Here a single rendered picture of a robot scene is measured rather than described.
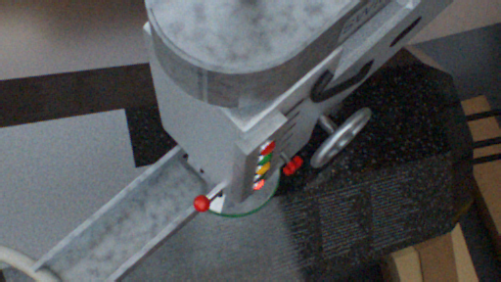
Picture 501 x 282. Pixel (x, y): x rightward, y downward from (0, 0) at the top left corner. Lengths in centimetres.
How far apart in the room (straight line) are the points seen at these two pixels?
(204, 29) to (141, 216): 64
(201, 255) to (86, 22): 134
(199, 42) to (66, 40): 197
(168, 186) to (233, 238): 34
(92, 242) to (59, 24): 153
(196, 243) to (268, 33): 93
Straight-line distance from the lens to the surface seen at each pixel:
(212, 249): 172
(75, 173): 172
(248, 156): 98
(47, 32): 282
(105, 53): 274
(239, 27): 85
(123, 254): 140
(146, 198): 142
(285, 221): 172
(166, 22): 85
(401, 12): 125
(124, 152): 171
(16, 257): 140
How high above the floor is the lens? 245
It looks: 72 degrees down
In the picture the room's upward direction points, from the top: 8 degrees clockwise
